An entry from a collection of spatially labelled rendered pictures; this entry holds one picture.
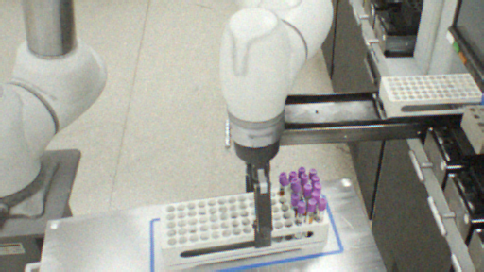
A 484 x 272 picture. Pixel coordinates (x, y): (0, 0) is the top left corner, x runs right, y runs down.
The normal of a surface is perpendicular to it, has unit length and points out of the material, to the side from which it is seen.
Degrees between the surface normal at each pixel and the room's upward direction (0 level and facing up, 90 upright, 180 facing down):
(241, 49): 72
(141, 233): 0
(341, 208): 0
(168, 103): 0
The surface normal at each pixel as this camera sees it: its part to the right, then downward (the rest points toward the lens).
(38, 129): 0.94, 0.15
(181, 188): 0.04, -0.79
